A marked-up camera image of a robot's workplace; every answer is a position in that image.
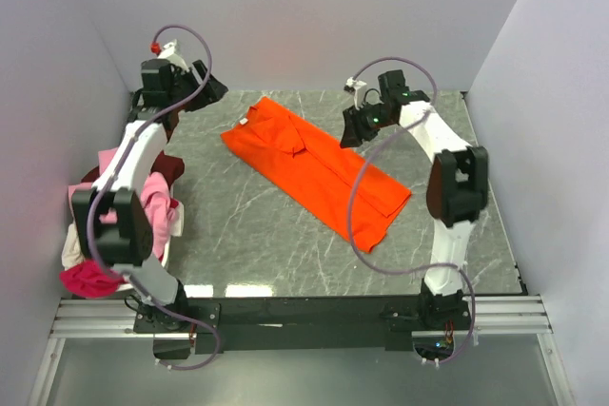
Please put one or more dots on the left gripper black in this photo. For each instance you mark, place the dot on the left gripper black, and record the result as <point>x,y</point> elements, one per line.
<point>213,91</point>

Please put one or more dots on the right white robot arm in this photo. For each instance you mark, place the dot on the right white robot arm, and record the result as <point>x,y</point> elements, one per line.
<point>457,190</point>

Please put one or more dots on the cream t-shirt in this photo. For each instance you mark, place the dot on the cream t-shirt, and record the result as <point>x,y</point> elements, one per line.
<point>72,254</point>

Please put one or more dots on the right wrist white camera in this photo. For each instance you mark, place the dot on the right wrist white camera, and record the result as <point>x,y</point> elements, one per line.
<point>357,89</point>

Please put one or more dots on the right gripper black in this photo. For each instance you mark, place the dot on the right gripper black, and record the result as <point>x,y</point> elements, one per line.
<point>353,131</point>

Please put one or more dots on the orange t-shirt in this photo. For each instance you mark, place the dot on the orange t-shirt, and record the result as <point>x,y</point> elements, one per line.
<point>311,168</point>

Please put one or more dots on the magenta t-shirt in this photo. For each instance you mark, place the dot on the magenta t-shirt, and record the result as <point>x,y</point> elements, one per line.
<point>87,280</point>

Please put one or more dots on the pink t-shirt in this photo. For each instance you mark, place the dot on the pink t-shirt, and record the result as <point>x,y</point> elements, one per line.
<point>161,209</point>

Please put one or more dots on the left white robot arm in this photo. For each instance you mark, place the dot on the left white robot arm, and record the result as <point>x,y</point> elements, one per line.
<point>110,218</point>

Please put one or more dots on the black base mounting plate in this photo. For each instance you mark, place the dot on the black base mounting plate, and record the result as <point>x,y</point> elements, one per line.
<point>250,324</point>

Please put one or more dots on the white laundry basket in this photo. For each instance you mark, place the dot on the white laundry basket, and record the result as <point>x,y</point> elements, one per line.
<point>166,244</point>

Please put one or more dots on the wrist white camera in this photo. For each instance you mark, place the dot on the wrist white camera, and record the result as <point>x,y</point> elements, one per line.
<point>357,89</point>
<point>168,56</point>

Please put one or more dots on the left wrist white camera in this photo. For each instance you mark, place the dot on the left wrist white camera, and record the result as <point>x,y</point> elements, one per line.
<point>168,56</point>

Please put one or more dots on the aluminium extrusion rail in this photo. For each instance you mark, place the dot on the aluminium extrusion rail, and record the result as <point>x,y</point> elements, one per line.
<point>495,316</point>

